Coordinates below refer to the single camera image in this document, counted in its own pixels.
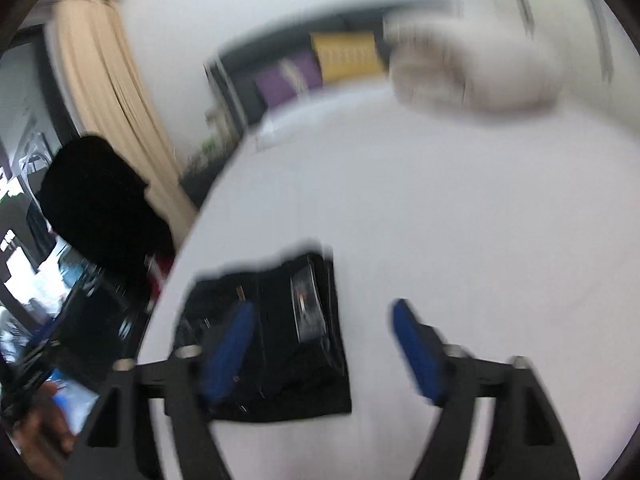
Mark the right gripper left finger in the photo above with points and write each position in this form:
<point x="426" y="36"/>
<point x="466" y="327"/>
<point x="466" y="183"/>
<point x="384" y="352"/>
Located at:
<point x="118" y="440"/>

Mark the black denim pants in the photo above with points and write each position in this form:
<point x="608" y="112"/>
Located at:
<point x="295" y="367"/>

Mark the person's left hand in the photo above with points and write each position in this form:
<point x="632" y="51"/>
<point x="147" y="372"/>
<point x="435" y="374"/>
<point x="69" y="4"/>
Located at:
<point x="44" y="437"/>

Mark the red white bag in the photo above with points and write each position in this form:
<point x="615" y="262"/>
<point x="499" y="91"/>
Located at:
<point x="158" y="272"/>

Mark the black hanging garment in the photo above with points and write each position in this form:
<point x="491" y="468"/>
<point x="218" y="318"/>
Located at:
<point x="97" y="203"/>

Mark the dark grey nightstand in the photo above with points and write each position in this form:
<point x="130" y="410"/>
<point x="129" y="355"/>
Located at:
<point x="205" y="166"/>

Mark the beige curtain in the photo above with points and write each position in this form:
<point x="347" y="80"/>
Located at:
<point x="110" y="98"/>

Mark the purple patterned pillow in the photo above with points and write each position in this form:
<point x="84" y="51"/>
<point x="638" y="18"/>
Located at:
<point x="288" y="79"/>

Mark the yellow patterned pillow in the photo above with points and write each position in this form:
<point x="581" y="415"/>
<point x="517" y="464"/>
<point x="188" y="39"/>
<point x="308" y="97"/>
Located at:
<point x="346" y="55"/>

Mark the white wardrobe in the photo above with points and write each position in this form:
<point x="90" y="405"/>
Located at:
<point x="601" y="62"/>

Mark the folded beige duvet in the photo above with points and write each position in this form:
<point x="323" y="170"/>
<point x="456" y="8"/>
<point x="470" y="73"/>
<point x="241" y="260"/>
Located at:
<point x="471" y="62"/>

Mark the dark window frame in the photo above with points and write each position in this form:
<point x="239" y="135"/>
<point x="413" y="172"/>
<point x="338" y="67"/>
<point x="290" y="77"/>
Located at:
<point x="34" y="126"/>

